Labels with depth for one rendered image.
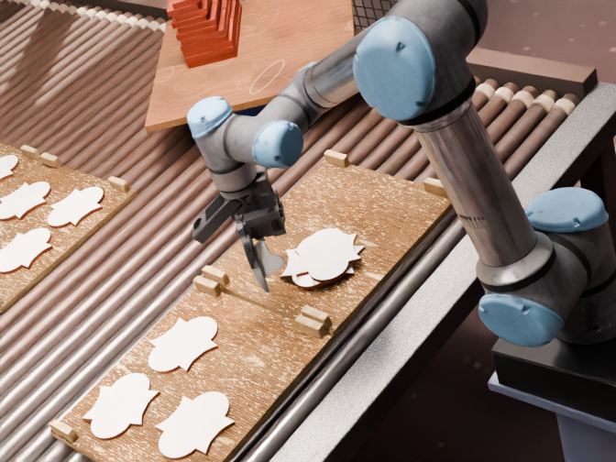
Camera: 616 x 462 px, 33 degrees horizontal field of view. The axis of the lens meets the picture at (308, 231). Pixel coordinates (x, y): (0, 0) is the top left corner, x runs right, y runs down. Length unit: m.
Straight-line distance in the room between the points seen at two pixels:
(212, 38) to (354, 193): 0.60
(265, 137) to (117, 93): 1.30
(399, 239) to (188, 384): 0.49
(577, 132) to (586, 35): 2.08
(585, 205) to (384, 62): 0.44
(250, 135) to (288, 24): 1.00
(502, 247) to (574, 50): 2.77
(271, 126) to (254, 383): 0.47
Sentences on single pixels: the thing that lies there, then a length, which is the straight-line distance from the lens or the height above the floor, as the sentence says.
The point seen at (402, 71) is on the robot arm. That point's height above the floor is 1.55.
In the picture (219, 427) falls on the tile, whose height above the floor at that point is 0.94.
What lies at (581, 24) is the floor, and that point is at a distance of 4.35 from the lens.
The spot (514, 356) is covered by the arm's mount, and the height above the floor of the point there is 0.96.
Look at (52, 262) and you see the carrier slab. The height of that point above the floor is 0.94.
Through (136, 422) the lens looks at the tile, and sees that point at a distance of 1.87.
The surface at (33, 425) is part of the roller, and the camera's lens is 2.02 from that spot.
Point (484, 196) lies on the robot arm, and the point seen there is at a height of 1.34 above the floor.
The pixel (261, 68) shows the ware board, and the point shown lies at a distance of 2.47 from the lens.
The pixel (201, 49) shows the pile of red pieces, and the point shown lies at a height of 1.08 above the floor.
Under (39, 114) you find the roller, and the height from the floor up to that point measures 0.92.
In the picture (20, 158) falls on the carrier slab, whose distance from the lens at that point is 2.75.
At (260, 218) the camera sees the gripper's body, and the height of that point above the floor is 1.16.
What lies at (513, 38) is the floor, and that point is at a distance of 4.34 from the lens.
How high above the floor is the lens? 2.23
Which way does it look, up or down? 38 degrees down
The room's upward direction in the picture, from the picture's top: 20 degrees counter-clockwise
